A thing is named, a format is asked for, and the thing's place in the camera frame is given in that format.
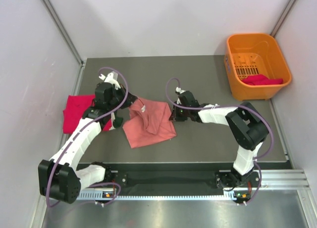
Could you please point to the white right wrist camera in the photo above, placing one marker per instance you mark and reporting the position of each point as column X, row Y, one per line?
column 179, row 91

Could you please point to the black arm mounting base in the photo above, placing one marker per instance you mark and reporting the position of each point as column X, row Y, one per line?
column 177, row 178

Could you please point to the slotted grey cable duct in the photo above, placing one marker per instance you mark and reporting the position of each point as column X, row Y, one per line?
column 107, row 195

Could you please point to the folded magenta t shirt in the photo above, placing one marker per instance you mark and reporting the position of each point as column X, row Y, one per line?
column 76, row 106

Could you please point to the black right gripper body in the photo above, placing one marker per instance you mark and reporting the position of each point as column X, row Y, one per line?
column 182, row 114

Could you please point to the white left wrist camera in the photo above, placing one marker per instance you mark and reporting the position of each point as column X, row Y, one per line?
column 110, row 78

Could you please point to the orange plastic basket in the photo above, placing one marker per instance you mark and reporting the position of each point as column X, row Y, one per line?
column 253, row 54

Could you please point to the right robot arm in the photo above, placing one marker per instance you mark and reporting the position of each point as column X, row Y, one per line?
column 245, row 123

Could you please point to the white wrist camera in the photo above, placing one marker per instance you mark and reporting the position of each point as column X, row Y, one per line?
column 179, row 91
column 110, row 78

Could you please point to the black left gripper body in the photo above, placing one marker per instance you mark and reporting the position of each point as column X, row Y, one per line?
column 118, row 95

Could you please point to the folded dark green t shirt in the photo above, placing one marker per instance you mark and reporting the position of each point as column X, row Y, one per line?
column 118, row 122

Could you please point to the salmon pink t shirt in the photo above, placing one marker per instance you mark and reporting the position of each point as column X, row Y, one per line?
column 149, row 123

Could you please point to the folded white t shirt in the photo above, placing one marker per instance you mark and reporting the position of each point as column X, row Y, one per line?
column 113, row 118

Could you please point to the magenta t shirt in basket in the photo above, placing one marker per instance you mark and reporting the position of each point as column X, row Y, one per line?
column 258, row 80

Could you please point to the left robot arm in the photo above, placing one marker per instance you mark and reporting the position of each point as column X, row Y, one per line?
column 59, row 177

